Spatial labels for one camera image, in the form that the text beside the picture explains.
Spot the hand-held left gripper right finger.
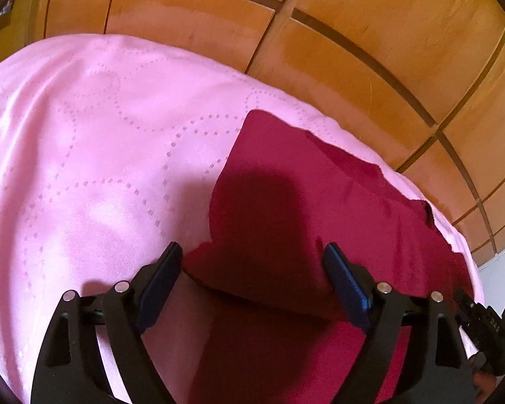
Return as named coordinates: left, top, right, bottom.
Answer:
left=323, top=242, right=476, bottom=404

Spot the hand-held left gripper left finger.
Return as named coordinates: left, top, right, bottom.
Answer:
left=31, top=241, right=183, bottom=404

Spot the dark red garment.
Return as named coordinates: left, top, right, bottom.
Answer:
left=181, top=109, right=475, bottom=404

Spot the pink quilted bed cover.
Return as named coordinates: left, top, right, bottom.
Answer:
left=0, top=34, right=484, bottom=404

